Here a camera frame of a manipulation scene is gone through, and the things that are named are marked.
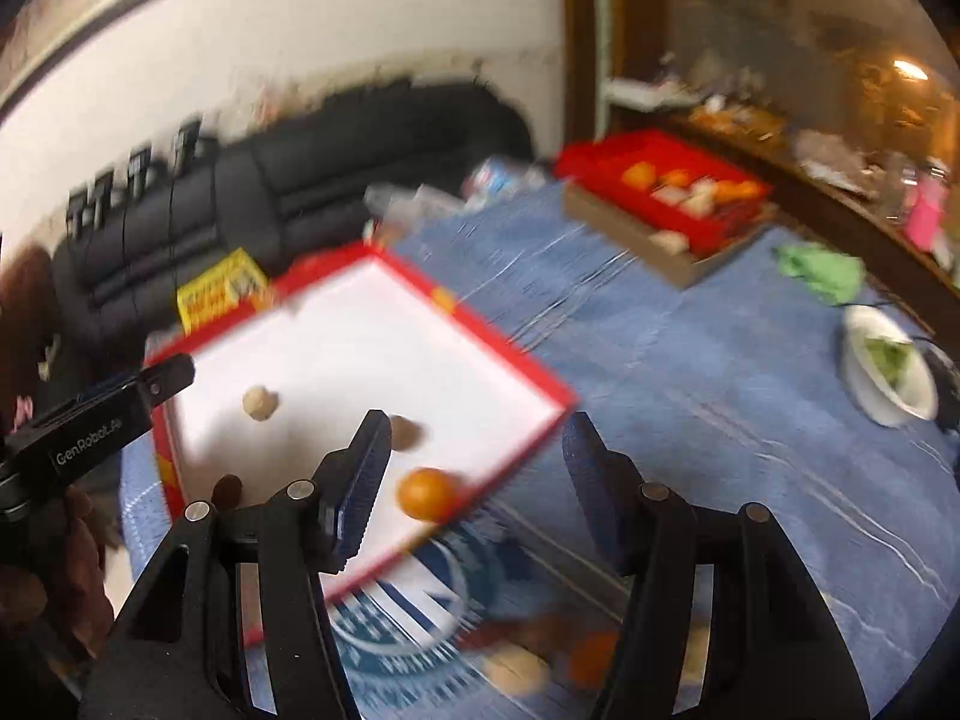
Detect yellow printed packet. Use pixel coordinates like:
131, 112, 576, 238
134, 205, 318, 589
176, 249, 271, 335

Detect green cloth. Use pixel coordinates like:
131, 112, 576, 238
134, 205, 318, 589
775, 244, 867, 306

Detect brown longan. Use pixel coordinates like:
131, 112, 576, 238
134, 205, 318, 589
386, 416, 427, 453

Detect black leather sofa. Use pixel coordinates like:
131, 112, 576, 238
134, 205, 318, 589
52, 79, 533, 350

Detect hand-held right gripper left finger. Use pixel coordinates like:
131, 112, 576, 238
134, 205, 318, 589
79, 411, 395, 720

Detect pink bottle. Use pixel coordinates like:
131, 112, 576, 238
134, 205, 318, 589
904, 180, 953, 252

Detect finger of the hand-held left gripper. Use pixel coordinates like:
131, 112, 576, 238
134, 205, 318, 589
136, 355, 197, 407

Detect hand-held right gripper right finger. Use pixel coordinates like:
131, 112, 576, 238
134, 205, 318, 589
561, 411, 871, 720

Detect white bowl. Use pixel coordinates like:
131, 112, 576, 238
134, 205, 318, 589
840, 305, 940, 428

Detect large red white-lined box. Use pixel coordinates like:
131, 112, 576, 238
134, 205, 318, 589
142, 244, 580, 650

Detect clear plastic bottle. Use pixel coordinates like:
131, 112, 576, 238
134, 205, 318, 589
461, 156, 548, 207

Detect clear plastic bag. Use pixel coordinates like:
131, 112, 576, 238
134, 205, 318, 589
364, 184, 466, 237

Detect large wooden framed mirror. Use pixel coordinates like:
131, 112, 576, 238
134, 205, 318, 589
562, 0, 960, 188

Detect black white gadget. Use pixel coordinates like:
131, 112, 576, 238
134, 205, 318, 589
171, 116, 218, 166

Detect brown cardboard box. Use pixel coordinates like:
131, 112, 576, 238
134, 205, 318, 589
562, 184, 781, 290

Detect green leafy scraps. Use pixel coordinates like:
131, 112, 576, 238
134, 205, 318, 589
862, 334, 920, 391

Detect blue plaid tablecloth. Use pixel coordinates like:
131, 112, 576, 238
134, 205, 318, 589
120, 180, 960, 720

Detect small red box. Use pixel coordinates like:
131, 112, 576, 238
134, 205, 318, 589
555, 129, 773, 252

